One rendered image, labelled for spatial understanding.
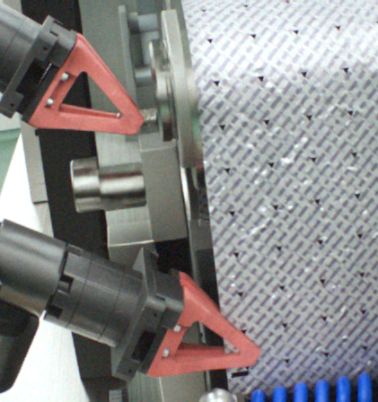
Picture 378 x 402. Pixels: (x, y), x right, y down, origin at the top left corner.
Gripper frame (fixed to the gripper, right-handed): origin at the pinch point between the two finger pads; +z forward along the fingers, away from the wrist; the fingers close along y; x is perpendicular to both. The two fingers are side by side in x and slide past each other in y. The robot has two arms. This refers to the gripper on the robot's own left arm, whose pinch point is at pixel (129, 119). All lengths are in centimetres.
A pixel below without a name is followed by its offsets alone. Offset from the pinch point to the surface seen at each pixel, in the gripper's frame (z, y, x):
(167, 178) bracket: 4.6, -0.7, -2.5
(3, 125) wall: 5, -552, -128
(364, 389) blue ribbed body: 22.8, 9.7, -6.8
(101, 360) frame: 13.7, -27.2, -27.9
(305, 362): 19.0, 6.5, -8.0
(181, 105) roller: 1.6, 6.2, 3.5
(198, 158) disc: 4.3, 6.8, 1.1
